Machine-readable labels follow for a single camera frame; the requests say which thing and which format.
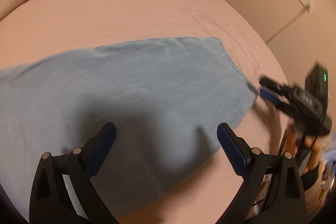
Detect right hand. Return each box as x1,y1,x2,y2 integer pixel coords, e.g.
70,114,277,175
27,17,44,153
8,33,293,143
284,124,323,174

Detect light blue denim pants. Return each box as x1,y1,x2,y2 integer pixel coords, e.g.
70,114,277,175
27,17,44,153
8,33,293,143
1,37,259,217

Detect pink bed sheet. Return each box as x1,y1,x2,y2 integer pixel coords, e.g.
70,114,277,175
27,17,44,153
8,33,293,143
1,0,287,223

